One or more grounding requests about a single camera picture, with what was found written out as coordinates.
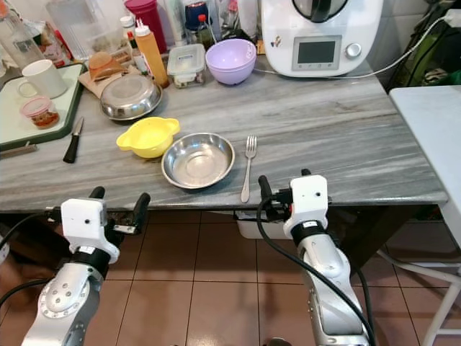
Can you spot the black and green bag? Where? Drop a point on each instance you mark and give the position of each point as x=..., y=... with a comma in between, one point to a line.
x=428, y=43

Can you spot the magenta plastic tumbler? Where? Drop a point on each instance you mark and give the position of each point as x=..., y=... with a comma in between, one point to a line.
x=144, y=13

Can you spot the clear lidded food box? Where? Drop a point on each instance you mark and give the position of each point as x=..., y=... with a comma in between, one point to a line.
x=186, y=65

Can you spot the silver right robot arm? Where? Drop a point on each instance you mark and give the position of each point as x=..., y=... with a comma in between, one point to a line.
x=331, y=281

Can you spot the small bottle with white cap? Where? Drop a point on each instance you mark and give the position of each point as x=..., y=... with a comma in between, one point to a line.
x=130, y=32

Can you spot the white side table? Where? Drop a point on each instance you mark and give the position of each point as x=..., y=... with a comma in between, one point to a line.
x=432, y=137

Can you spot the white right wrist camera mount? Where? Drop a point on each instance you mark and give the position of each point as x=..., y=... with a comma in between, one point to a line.
x=308, y=202

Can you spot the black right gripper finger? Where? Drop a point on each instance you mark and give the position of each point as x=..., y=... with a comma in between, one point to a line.
x=306, y=173
x=265, y=189

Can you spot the glass bottle with orange cap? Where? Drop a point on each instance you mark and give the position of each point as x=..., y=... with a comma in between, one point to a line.
x=20, y=36

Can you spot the white tray with green rim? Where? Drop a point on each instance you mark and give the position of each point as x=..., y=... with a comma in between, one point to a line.
x=14, y=119

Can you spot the clear plastic pitcher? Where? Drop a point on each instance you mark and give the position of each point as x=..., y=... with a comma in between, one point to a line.
x=83, y=29

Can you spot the white plastic bin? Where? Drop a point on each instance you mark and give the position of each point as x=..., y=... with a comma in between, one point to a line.
x=259, y=227

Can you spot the steel fork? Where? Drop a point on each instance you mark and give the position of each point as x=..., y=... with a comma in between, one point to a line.
x=248, y=171

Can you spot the dark bottle with red cap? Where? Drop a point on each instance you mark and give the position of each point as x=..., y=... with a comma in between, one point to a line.
x=206, y=34

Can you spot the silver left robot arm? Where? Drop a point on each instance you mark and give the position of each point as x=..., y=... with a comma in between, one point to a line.
x=61, y=299

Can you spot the dark blue jar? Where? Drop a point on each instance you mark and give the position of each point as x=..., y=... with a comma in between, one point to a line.
x=195, y=16

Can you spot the orange squeeze bottle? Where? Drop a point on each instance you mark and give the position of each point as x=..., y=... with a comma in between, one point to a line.
x=152, y=56

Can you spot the upturned steel bowl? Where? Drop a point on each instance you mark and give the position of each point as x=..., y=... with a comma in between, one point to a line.
x=130, y=96

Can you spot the small clear tub red lid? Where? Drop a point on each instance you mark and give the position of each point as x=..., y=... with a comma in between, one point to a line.
x=39, y=112

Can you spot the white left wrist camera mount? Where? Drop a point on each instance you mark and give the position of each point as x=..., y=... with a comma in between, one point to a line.
x=86, y=222

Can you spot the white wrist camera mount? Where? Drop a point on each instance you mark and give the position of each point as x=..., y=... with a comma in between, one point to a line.
x=308, y=202
x=86, y=222

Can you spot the brown wooden board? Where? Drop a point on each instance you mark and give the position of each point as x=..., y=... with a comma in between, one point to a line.
x=90, y=83

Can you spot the purple plastic bowl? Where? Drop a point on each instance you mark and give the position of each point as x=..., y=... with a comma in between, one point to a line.
x=230, y=60

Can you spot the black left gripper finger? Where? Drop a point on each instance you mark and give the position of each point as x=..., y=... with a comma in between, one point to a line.
x=142, y=207
x=97, y=192

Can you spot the white ceramic mug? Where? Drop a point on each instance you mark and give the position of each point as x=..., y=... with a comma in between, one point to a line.
x=45, y=78

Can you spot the shallow steel bowl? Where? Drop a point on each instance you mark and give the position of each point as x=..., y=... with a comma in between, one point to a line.
x=198, y=161

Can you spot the white kitchen food processor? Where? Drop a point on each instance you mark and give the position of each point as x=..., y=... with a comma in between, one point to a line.
x=317, y=43

